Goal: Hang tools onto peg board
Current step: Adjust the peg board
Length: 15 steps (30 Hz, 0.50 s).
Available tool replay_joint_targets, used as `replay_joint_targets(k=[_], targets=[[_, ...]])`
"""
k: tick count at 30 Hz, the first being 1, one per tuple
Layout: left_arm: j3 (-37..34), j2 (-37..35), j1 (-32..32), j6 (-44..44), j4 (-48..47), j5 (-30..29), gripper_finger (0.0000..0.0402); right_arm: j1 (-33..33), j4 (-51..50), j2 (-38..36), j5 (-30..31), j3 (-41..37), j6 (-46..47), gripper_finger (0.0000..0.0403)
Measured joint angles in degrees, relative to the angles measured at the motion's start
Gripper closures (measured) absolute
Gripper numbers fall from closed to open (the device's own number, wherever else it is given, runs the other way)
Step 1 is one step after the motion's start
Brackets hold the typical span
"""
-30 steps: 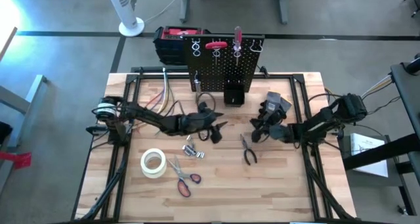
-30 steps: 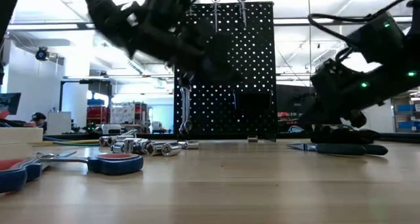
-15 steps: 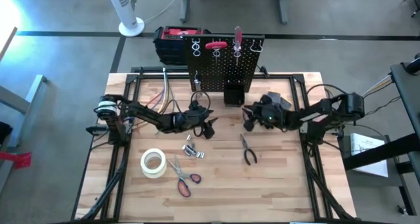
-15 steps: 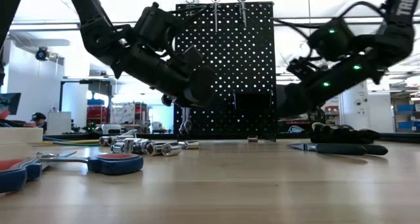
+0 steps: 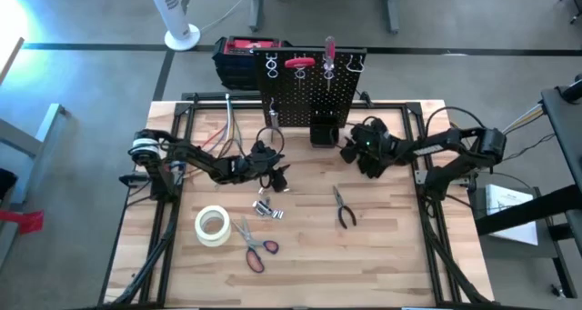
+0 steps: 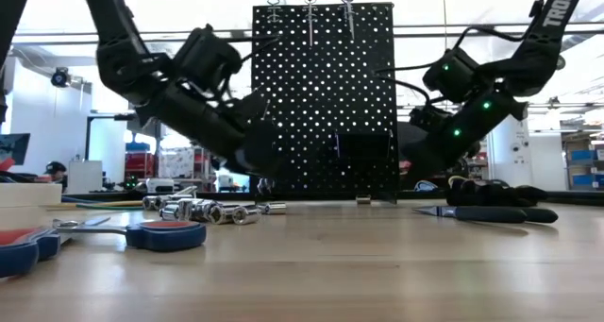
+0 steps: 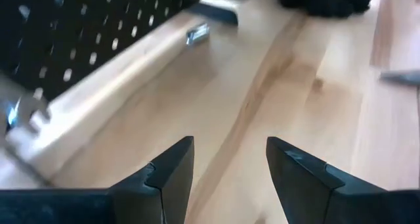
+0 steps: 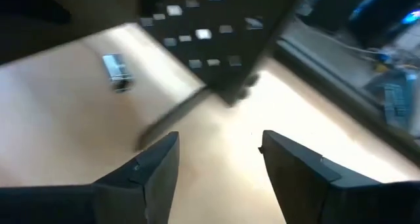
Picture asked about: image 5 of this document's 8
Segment black aluminium table frame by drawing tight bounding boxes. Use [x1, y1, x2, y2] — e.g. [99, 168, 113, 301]
[97, 91, 495, 307]

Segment cream masking tape roll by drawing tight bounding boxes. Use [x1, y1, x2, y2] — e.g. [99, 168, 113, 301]
[194, 204, 233, 248]

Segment black side desk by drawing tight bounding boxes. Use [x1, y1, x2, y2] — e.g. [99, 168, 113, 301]
[474, 73, 582, 302]

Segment grey cable bundle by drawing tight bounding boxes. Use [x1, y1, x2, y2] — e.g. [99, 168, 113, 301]
[499, 103, 558, 164]

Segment green cable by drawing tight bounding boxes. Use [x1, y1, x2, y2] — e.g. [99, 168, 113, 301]
[231, 109, 249, 159]

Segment black left camera cable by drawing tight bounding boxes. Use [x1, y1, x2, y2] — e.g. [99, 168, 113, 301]
[256, 126, 286, 165]

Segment red sheet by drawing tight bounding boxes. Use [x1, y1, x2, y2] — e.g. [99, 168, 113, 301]
[0, 208, 45, 236]

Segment black work glove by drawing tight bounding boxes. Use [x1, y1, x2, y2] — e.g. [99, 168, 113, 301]
[357, 160, 388, 180]

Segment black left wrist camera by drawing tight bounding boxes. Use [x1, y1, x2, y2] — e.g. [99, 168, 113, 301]
[251, 140, 274, 160]

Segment red black toolbox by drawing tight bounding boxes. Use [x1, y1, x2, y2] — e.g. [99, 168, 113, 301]
[212, 35, 284, 92]

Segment grey legged desk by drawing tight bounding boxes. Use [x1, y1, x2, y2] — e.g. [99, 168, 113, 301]
[248, 0, 402, 35]

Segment white tower fan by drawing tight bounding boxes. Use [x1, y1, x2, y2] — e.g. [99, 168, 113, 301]
[145, 0, 202, 52]

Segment red cable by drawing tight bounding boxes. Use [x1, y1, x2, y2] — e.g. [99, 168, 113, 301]
[199, 125, 228, 152]

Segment yellow cable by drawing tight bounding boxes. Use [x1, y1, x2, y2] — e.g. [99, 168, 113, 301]
[225, 95, 236, 143]

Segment steel double prong hook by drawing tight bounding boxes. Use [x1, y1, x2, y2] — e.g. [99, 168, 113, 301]
[345, 54, 366, 74]

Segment black plastic bin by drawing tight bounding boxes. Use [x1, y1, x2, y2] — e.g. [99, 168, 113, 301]
[309, 111, 341, 148]

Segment black perforated peg board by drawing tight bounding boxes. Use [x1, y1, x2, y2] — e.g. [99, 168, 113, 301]
[252, 47, 368, 129]

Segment red clear handle screwdriver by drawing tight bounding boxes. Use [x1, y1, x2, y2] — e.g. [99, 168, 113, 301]
[323, 35, 337, 94]

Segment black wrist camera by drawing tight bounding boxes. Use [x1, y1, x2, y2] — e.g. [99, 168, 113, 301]
[361, 117, 388, 136]
[251, 140, 274, 160]

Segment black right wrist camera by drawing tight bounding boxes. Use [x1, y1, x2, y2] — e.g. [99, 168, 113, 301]
[361, 117, 388, 136]

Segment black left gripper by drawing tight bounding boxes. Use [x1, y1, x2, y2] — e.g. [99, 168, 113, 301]
[245, 153, 291, 194]

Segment white booklet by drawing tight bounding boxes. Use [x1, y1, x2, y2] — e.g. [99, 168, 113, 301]
[485, 183, 539, 247]

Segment blue and red pliers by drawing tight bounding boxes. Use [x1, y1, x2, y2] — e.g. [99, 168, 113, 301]
[231, 217, 280, 275]

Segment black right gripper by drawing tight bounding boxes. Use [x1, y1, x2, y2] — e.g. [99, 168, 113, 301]
[340, 127, 404, 165]

